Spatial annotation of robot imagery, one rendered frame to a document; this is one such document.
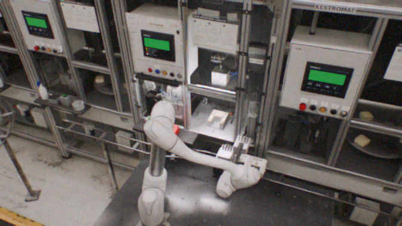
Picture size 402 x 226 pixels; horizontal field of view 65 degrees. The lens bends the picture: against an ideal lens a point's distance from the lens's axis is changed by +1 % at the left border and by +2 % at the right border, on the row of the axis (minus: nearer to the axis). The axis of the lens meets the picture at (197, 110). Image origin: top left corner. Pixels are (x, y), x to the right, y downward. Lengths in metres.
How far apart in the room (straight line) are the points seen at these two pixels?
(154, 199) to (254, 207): 0.74
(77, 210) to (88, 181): 0.36
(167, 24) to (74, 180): 2.13
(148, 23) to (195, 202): 1.30
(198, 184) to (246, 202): 0.38
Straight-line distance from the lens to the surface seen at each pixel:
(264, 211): 2.36
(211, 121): 2.56
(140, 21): 2.24
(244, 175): 1.85
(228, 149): 2.38
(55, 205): 3.50
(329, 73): 1.96
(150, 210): 2.09
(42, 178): 3.81
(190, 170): 2.56
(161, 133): 1.68
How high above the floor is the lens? 2.59
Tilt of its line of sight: 37 degrees down
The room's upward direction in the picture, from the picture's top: 1 degrees counter-clockwise
